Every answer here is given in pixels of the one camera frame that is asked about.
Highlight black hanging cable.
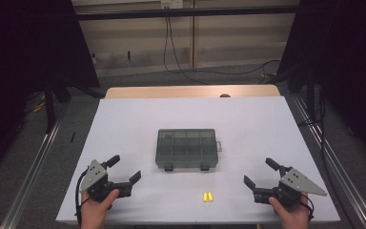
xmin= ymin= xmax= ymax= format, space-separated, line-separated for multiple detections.
xmin=162 ymin=17 xmax=211 ymax=86
xmin=168 ymin=17 xmax=282 ymax=76

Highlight black floor cable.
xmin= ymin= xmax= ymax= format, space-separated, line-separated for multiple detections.
xmin=298 ymin=89 xmax=358 ymax=229

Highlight black stand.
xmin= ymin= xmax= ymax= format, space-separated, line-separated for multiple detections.
xmin=42 ymin=79 xmax=59 ymax=135

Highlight left hand-held gripper cable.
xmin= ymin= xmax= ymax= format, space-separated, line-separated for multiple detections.
xmin=74 ymin=168 xmax=92 ymax=229

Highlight black horizontal bar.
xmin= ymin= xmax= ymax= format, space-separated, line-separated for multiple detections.
xmin=75 ymin=5 xmax=299 ymax=22

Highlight hand-held gripper cable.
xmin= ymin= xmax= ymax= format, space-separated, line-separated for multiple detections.
xmin=299 ymin=192 xmax=315 ymax=223
xmin=74 ymin=168 xmax=92 ymax=229

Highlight black curtain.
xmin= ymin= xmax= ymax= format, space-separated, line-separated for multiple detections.
xmin=277 ymin=0 xmax=366 ymax=168
xmin=0 ymin=0 xmax=101 ymax=180

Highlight person's right hand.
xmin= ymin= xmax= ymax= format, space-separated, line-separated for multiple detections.
xmin=268 ymin=192 xmax=312 ymax=229

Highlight yellow floor cable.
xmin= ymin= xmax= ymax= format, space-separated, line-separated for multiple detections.
xmin=31 ymin=100 xmax=48 ymax=115

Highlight person's left hand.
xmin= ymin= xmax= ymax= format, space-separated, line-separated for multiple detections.
xmin=80 ymin=188 xmax=120 ymax=229

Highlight white wall socket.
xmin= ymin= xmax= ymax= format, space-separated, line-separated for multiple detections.
xmin=160 ymin=0 xmax=184 ymax=10

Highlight metal floor rail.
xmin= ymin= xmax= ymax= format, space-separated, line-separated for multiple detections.
xmin=294 ymin=94 xmax=366 ymax=229
xmin=0 ymin=117 xmax=63 ymax=229

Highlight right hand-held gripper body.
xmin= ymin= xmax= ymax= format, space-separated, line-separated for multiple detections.
xmin=268 ymin=165 xmax=328 ymax=208

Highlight right hand-held gripper cable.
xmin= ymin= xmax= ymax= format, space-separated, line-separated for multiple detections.
xmin=299 ymin=192 xmax=315 ymax=223

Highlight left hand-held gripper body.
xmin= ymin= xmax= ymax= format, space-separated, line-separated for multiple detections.
xmin=79 ymin=159 xmax=123 ymax=203

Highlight white table mat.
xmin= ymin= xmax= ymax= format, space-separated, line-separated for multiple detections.
xmin=55 ymin=96 xmax=341 ymax=223

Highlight grey transparent compartment box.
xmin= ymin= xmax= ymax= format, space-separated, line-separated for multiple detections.
xmin=154 ymin=128 xmax=223 ymax=173

